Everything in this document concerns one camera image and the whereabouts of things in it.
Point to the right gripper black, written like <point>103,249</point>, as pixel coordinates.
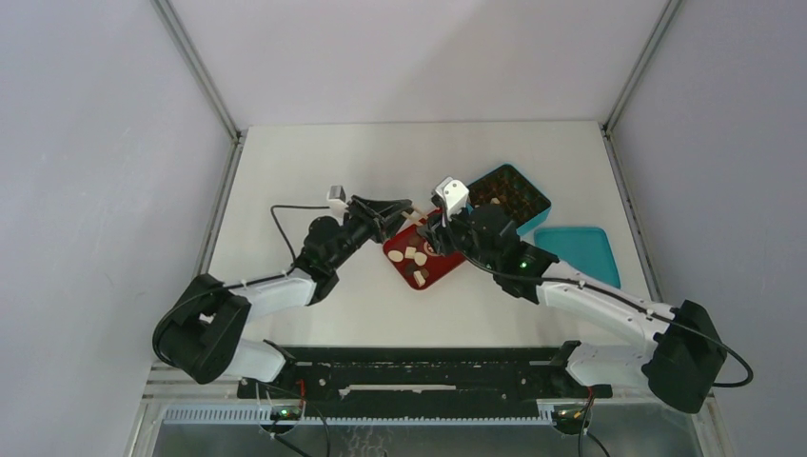
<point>435,231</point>

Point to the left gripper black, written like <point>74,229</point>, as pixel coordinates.
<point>382,218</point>

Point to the teal chocolate box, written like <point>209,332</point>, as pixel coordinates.
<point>520,199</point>

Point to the red chocolate tray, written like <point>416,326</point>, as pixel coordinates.
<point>415,260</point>

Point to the wooden tongs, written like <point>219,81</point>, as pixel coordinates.
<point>416,217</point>

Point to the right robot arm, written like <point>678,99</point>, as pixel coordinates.
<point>673,351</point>

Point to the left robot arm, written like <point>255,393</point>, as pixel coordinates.
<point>202,334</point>

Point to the teal box lid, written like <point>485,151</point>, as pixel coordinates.
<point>585,248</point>

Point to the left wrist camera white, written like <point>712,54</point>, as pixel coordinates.
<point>336,198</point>

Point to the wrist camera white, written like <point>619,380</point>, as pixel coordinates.
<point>336,198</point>
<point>451,196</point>

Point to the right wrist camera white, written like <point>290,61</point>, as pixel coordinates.
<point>451,196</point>

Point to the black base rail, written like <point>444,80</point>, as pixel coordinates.
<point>423,384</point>

